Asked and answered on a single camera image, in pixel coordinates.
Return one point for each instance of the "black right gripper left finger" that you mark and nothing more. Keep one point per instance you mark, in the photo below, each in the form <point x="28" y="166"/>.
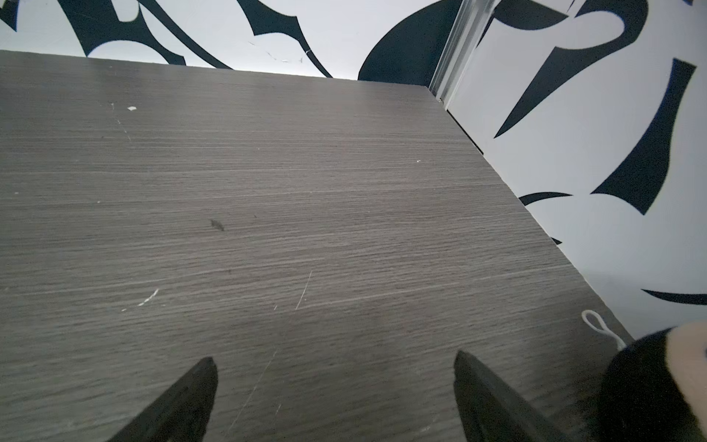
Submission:
<point x="181" y="413"/>

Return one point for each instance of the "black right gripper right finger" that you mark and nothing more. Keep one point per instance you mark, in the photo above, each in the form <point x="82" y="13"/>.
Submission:
<point x="490" y="410"/>

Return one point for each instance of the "plush doll toy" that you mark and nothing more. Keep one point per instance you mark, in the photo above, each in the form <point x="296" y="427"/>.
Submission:
<point x="654" y="389"/>

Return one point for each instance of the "aluminium cage frame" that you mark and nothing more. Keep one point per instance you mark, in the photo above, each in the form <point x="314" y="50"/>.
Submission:
<point x="465" y="35"/>

